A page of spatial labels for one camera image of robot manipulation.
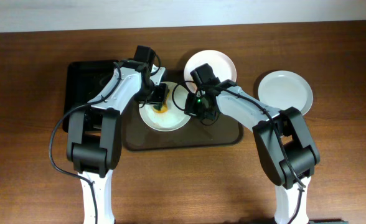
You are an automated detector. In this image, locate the white plate with sauce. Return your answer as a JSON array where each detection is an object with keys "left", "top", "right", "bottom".
[{"left": 139, "top": 82, "right": 190, "bottom": 132}]

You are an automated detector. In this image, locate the dark object at bottom edge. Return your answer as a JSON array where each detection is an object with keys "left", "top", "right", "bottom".
[{"left": 308, "top": 220, "right": 349, "bottom": 224}]

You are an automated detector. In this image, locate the pink plate with sauce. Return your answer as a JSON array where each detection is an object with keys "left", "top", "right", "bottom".
[{"left": 184, "top": 50, "right": 237, "bottom": 93}]

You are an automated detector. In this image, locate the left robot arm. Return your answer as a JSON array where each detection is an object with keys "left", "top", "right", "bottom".
[{"left": 63, "top": 59, "right": 167, "bottom": 223}]

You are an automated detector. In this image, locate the black tray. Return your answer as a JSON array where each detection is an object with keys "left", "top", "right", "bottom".
[{"left": 63, "top": 60, "right": 117, "bottom": 132}]

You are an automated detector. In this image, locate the green yellow sponge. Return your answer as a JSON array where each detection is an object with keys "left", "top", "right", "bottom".
[{"left": 152, "top": 104, "right": 168, "bottom": 114}]

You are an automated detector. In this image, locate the brown serving tray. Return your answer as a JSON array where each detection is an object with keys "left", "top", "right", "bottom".
[{"left": 122, "top": 100, "right": 243, "bottom": 151}]

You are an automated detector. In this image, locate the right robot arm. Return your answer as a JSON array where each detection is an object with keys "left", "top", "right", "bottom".
[{"left": 184, "top": 80, "right": 320, "bottom": 223}]

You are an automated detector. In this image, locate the grey plate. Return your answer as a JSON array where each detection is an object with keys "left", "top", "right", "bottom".
[{"left": 258, "top": 70, "right": 314, "bottom": 115}]

